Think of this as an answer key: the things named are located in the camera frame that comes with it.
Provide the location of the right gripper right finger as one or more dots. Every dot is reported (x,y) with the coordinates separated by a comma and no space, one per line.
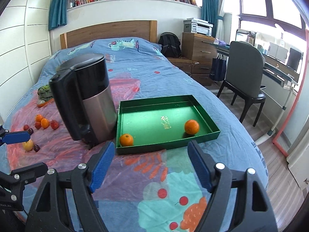
(252,210)

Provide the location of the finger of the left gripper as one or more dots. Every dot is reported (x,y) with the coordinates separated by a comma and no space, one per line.
(7,137)
(18,178)

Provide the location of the blue cartoon bedsheet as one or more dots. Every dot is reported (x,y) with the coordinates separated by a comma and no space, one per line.
(234,147)

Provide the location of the orange oval dish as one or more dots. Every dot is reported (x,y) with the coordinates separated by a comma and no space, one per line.
(42,103)

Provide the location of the large orange front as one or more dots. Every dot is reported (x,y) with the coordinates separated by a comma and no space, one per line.
(191,127)

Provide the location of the black and copper kettle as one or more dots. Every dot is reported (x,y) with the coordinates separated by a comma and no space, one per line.
(82,94)

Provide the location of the wooden dresser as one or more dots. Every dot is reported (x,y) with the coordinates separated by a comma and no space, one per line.
(197,55)

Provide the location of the green tray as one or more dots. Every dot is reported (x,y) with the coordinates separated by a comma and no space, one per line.
(158,123)

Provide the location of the grey black chair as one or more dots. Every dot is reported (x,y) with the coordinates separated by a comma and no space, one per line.
(244,76)

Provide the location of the red apple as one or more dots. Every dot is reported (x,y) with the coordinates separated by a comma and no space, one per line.
(54,124)

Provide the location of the black backpack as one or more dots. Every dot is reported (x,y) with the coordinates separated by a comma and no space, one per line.
(170,45)

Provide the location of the green leafy vegetable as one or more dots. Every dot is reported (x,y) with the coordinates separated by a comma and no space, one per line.
(44,93)

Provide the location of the dark blue bag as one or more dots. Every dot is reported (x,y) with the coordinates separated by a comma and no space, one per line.
(218,69)

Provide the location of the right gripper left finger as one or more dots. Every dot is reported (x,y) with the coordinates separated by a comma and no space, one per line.
(50,210)

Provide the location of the dark plum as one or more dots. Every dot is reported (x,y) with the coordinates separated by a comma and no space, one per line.
(30,131)
(36,148)

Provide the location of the white printer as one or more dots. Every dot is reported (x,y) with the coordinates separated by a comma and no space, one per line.
(197,26)

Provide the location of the yellow apple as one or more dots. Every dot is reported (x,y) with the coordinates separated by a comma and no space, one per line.
(28,145)

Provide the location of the small orange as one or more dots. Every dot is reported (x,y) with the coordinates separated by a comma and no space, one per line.
(126,140)

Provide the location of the teal curtain left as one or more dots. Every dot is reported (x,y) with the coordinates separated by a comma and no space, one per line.
(57,14)

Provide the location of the teal curtain right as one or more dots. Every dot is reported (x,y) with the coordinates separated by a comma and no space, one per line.
(213,12)

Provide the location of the white wardrobe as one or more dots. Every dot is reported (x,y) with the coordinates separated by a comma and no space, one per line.
(25,49)

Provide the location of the teal curtain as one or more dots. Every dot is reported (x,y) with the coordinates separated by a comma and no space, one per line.
(213,12)
(57,14)

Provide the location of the orange back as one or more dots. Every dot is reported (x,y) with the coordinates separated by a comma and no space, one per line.
(38,118)

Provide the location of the desk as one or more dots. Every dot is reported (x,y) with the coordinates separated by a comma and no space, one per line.
(279,74)

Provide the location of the wooden headboard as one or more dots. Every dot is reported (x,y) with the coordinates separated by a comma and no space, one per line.
(145,29)

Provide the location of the pink plastic sheet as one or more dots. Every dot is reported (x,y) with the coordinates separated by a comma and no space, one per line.
(138,177)

